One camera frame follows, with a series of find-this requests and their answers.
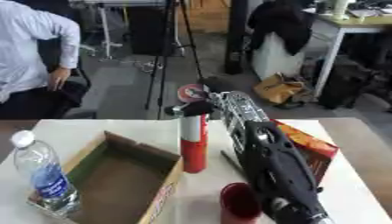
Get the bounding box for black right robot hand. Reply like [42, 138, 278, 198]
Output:
[164, 100, 216, 118]

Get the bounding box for person's hand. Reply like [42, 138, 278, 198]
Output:
[47, 66, 73, 92]

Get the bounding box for red and white tube can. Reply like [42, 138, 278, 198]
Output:
[176, 83, 210, 174]

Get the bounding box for tan cardboard box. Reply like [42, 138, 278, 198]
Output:
[27, 130, 186, 224]

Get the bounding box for orange and red snack box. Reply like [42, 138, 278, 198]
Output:
[269, 118, 342, 187]

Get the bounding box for black office chair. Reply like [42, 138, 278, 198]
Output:
[37, 38, 100, 119]

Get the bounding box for person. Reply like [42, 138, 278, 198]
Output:
[0, 0, 83, 120]

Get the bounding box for black tripod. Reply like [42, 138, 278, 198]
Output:
[142, 0, 206, 120]

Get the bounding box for white stand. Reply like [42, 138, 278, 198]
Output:
[93, 4, 126, 61]

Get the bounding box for black pillar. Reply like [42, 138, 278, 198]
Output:
[223, 0, 251, 75]

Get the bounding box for brown paper bag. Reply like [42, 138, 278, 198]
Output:
[252, 72, 308, 106]

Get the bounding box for white chair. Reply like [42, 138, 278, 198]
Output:
[251, 31, 308, 81]

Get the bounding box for clear plastic water bottle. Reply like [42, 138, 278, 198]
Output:
[10, 129, 83, 219]

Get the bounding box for red cup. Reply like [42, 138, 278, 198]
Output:
[219, 182, 265, 224]

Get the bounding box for black jacket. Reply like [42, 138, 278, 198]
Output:
[246, 0, 318, 57]

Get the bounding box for white desk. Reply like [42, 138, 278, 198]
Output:
[304, 8, 392, 99]

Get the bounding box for black bag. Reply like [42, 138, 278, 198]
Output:
[317, 57, 392, 110]

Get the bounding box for pale green bottle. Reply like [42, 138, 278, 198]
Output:
[331, 0, 353, 21]

